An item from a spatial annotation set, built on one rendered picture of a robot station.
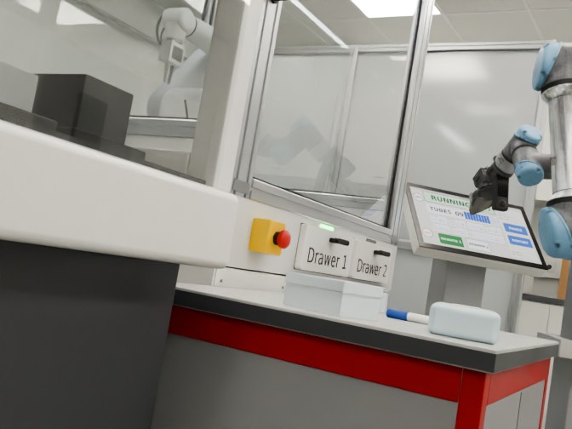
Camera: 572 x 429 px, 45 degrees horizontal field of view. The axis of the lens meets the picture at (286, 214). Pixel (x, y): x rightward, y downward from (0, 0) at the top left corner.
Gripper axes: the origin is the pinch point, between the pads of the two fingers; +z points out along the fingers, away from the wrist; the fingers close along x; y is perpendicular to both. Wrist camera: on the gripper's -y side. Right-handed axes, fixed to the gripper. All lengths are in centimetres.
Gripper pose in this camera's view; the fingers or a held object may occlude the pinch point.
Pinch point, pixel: (473, 213)
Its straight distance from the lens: 234.7
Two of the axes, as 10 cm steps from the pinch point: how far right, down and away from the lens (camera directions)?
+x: -9.4, -1.8, -2.8
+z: -3.2, 6.5, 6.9
